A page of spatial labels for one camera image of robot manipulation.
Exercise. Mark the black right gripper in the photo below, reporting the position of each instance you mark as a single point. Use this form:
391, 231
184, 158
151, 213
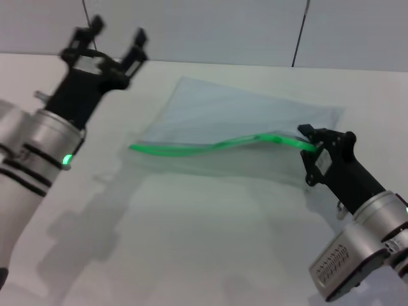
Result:
344, 172

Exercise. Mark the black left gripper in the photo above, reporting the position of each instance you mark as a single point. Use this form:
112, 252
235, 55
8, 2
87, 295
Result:
81, 89

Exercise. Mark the clear green-zip document bag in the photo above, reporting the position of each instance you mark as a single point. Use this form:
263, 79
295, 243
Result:
223, 111

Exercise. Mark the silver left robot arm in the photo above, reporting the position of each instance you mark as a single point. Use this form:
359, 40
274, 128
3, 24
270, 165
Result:
28, 162

